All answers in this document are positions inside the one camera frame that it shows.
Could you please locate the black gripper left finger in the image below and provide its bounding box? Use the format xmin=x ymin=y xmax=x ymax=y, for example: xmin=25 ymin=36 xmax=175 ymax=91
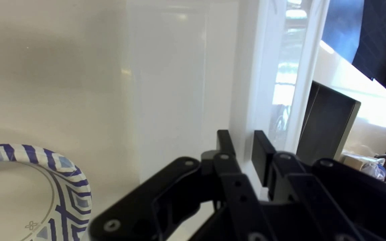
xmin=216 ymin=130 xmax=237 ymax=174

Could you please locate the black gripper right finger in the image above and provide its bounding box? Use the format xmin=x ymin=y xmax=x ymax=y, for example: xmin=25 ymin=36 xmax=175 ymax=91
xmin=252 ymin=130 xmax=276 ymax=188

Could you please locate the clear plastic storage bin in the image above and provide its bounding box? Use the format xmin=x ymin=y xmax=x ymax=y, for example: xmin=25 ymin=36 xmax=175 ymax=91
xmin=121 ymin=0 xmax=332 ymax=180

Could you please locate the dark kitchen sink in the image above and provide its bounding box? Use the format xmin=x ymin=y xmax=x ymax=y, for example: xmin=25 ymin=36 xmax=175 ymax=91
xmin=296 ymin=82 xmax=360 ymax=165

